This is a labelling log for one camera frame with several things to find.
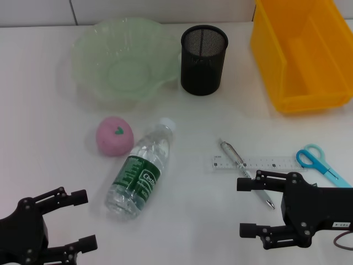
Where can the black mesh pen holder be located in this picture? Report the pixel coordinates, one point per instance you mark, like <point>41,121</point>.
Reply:
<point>202,71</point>

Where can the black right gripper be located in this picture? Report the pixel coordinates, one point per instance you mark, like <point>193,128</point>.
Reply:
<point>317,209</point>

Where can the pink toy peach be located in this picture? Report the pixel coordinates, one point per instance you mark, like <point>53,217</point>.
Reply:
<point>113,140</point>

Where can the translucent green fruit plate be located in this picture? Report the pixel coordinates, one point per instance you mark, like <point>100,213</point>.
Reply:
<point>124,69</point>

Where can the yellow plastic bin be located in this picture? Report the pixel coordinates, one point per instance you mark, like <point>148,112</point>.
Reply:
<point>311,66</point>

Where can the silver ballpoint pen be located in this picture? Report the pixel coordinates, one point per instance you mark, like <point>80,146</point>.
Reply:
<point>231,151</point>

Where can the clear green-label water bottle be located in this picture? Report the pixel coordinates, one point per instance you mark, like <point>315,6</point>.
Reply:
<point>138,176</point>

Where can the clear plastic ruler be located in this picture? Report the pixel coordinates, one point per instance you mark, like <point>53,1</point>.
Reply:
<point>270,163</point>

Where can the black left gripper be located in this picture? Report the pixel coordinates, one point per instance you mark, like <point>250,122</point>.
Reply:
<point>22,232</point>

